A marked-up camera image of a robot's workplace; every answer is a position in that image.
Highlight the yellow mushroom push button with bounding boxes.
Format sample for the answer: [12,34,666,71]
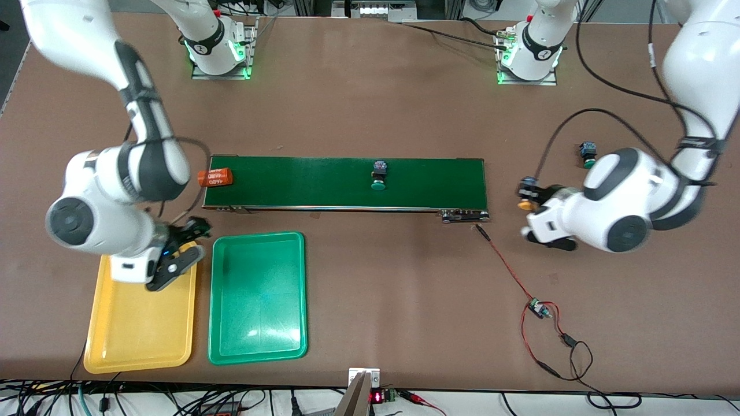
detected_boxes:
[517,178,538,211]

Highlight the orange 4680 battery cylinder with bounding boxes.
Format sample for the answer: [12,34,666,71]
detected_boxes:
[198,168,233,188]

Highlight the yellow plastic tray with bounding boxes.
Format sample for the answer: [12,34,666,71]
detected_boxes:
[83,238,199,374]

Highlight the green plastic tray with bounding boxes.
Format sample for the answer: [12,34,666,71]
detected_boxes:
[208,231,308,366]

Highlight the green conveyor belt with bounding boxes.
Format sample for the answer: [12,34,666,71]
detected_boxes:
[201,154,491,224]

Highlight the lit white control box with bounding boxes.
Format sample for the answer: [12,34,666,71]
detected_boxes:
[346,0,418,23]

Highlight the red alligator clip lead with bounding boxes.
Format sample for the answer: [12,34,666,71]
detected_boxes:
[399,390,447,416]

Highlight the red black twisted wire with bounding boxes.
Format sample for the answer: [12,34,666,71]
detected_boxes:
[475,224,537,304]

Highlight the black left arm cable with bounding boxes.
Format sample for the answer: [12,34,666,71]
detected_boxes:
[535,0,720,183]

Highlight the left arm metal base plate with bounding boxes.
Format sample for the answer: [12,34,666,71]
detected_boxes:
[496,28,559,86]

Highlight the red power lead wires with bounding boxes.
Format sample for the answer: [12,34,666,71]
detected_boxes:
[520,300,574,370]

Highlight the black looped power cable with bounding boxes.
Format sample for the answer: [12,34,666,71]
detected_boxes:
[535,334,642,411]

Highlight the black cable to arm base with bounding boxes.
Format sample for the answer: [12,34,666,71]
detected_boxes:
[399,17,512,51]

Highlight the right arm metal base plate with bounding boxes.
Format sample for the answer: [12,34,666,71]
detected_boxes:
[191,17,258,80]

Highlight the grey metal camera bracket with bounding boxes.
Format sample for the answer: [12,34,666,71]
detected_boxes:
[334,367,382,416]

